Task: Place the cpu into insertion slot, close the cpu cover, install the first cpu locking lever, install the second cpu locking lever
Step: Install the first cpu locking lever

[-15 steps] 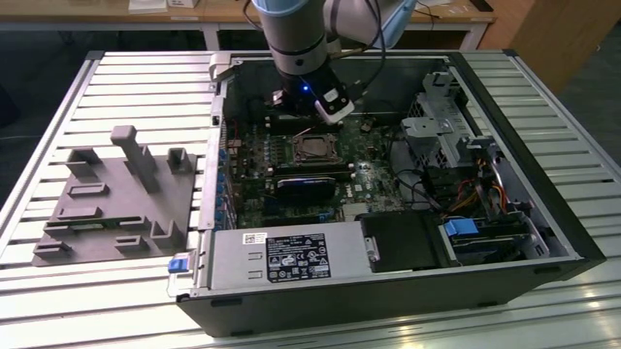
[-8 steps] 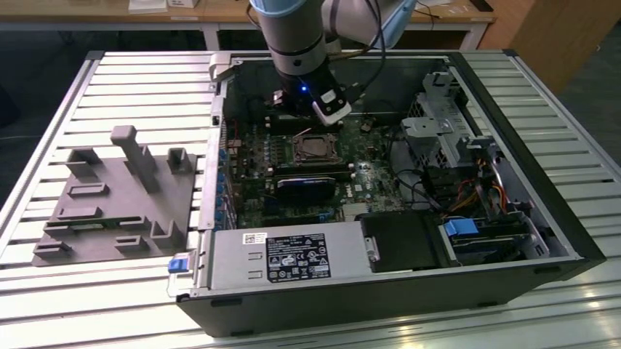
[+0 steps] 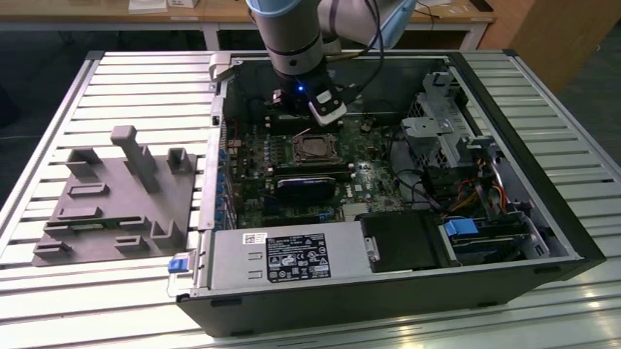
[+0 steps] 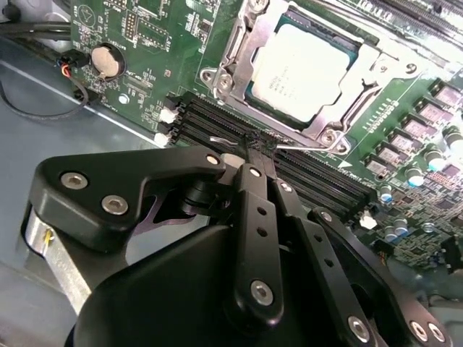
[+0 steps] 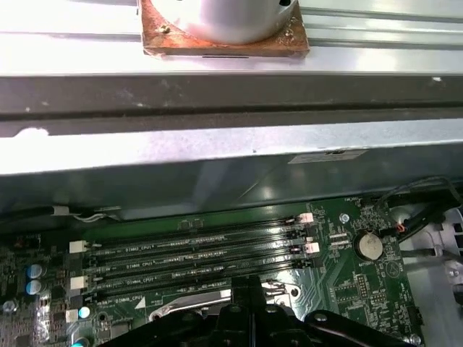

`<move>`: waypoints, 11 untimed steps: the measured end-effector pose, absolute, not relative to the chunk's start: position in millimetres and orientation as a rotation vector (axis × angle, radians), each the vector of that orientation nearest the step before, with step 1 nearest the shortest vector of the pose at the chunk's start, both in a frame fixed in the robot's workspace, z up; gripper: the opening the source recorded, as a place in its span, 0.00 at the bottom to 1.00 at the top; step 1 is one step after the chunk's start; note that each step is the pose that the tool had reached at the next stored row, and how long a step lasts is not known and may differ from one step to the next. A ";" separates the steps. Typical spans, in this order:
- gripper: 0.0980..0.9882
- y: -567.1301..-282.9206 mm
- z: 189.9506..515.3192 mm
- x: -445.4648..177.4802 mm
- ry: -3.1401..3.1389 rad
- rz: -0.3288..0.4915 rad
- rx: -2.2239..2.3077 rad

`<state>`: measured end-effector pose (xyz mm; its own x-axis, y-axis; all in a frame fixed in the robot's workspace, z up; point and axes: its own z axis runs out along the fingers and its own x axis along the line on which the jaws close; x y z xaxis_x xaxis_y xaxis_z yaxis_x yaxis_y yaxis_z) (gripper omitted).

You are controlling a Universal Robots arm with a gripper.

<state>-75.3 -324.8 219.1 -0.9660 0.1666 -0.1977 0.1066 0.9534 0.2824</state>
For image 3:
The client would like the metal socket cover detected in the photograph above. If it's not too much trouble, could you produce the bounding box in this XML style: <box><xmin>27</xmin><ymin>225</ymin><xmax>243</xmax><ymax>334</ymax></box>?
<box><xmin>290</xmin><ymin>132</ymin><xmax>339</xmax><ymax>164</ymax></box>

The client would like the silver CPU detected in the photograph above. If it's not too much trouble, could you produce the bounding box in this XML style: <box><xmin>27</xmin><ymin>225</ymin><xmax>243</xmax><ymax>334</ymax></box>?
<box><xmin>299</xmin><ymin>137</ymin><xmax>328</xmax><ymax>156</ymax></box>

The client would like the CPU socket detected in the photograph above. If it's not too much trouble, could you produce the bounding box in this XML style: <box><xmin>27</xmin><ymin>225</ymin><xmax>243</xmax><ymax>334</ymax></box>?
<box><xmin>290</xmin><ymin>132</ymin><xmax>340</xmax><ymax>164</ymax></box>

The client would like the black RAM slot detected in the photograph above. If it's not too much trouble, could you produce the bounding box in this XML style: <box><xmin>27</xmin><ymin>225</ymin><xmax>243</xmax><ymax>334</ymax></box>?
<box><xmin>275</xmin><ymin>166</ymin><xmax>350</xmax><ymax>172</ymax></box>
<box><xmin>275</xmin><ymin>163</ymin><xmax>350</xmax><ymax>169</ymax></box>
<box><xmin>275</xmin><ymin>169</ymin><xmax>350</xmax><ymax>175</ymax></box>
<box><xmin>275</xmin><ymin>172</ymin><xmax>350</xmax><ymax>178</ymax></box>

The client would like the metal drive cage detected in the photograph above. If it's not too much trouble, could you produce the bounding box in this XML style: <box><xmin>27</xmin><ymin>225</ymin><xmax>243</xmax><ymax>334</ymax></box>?
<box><xmin>399</xmin><ymin>71</ymin><xmax>491</xmax><ymax>170</ymax></box>

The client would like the green motherboard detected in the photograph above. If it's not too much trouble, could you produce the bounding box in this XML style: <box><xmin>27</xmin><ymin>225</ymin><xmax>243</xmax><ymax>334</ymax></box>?
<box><xmin>226</xmin><ymin>116</ymin><xmax>406</xmax><ymax>230</ymax></box>

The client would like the silver chipset heatsink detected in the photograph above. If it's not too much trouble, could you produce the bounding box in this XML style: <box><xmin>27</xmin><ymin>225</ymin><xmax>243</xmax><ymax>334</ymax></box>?
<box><xmin>340</xmin><ymin>202</ymin><xmax>374</xmax><ymax>220</ymax></box>

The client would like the plain white box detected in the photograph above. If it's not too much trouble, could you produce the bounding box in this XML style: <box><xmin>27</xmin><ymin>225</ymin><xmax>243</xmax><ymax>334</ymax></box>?
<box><xmin>127</xmin><ymin>0</ymin><xmax>169</xmax><ymax>15</ymax></box>

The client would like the black drive bay box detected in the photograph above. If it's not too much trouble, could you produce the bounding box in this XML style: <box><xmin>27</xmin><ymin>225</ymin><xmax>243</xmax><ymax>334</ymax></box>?
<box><xmin>356</xmin><ymin>212</ymin><xmax>450</xmax><ymax>273</ymax></box>

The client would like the silver power supply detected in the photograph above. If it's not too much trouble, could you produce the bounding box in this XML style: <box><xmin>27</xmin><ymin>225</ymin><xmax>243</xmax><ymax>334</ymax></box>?
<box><xmin>203</xmin><ymin>227</ymin><xmax>372</xmax><ymax>292</ymax></box>

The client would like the hard disk in blue carrier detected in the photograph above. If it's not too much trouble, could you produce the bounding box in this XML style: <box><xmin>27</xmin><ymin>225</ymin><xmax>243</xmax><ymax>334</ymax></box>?
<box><xmin>442</xmin><ymin>217</ymin><xmax>533</xmax><ymax>261</ymax></box>

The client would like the grey parts rack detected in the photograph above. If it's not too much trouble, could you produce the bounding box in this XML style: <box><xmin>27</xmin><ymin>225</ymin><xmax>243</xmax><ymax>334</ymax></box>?
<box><xmin>29</xmin><ymin>124</ymin><xmax>199</xmax><ymax>268</ymax></box>

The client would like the blue case latch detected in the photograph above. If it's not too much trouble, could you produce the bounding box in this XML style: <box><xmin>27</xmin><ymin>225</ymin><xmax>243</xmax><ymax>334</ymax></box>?
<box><xmin>165</xmin><ymin>253</ymin><xmax>191</xmax><ymax>274</ymax></box>

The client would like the wooden desk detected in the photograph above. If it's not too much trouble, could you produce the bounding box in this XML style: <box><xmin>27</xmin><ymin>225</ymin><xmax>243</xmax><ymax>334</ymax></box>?
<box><xmin>0</xmin><ymin>0</ymin><xmax>498</xmax><ymax>52</ymax></box>

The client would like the wooden cabinet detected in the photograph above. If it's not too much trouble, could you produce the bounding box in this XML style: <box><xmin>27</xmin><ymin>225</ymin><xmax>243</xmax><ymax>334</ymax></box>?
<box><xmin>477</xmin><ymin>0</ymin><xmax>621</xmax><ymax>94</ymax></box>

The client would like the black PC case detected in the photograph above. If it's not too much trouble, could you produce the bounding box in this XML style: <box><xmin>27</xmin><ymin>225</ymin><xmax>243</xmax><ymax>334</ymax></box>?
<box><xmin>167</xmin><ymin>49</ymin><xmax>607</xmax><ymax>337</ymax></box>

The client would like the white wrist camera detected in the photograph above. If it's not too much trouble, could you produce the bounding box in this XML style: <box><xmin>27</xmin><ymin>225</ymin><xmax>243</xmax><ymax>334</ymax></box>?
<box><xmin>307</xmin><ymin>87</ymin><xmax>350</xmax><ymax>127</ymax></box>

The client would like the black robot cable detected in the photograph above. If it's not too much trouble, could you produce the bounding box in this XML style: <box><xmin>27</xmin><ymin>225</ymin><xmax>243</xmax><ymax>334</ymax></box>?
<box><xmin>339</xmin><ymin>0</ymin><xmax>388</xmax><ymax>107</ymax></box>

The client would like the yellow wire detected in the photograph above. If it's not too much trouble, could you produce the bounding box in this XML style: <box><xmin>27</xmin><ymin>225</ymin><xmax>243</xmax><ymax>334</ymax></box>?
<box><xmin>449</xmin><ymin>190</ymin><xmax>481</xmax><ymax>214</ymax></box>

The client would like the orange flat cable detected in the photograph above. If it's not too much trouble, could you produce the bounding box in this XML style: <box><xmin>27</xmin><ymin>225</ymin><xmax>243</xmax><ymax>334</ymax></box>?
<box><xmin>489</xmin><ymin>183</ymin><xmax>510</xmax><ymax>215</ymax></box>

